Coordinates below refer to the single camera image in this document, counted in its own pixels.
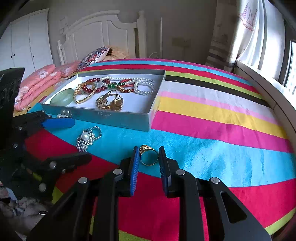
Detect white window sill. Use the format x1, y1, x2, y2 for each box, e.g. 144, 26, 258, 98
236, 61, 295, 143

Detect white shallow jewelry box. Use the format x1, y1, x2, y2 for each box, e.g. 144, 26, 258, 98
41, 69, 166, 132

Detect white patterned curtain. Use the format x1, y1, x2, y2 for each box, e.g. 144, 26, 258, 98
206, 0, 285, 80

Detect white bed headboard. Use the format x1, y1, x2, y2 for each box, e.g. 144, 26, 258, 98
57, 10, 147, 65

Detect pink folded quilt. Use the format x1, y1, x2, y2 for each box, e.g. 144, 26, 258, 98
14, 61, 80, 111

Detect dark red bead bracelet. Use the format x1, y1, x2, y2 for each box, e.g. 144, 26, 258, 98
82, 77, 112, 93

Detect gold bangle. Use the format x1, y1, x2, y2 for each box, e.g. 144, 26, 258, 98
73, 81, 96, 104

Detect green jade bangle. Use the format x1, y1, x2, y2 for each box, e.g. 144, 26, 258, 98
50, 88, 74, 106

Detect silver pearl brooch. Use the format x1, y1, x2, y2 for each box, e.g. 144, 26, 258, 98
76, 126, 102, 153

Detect white wardrobe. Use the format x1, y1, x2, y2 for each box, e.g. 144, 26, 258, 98
0, 9, 53, 79

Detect gold ring brooch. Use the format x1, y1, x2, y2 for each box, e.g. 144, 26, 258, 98
96, 90, 123, 111

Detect pearl earrings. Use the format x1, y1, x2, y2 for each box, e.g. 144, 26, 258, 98
56, 109, 72, 118

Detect round patterned cushion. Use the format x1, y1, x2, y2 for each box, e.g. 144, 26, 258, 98
77, 46, 109, 72

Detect gold ring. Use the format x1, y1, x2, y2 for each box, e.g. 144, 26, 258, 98
138, 144, 159, 167

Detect red cord gold bracelet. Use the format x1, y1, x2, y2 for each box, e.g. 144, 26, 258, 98
116, 78, 137, 93

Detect window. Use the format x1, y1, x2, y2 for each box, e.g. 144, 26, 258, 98
278, 20, 295, 96

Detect white pearl necklace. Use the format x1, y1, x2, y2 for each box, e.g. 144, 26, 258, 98
99, 75, 157, 96

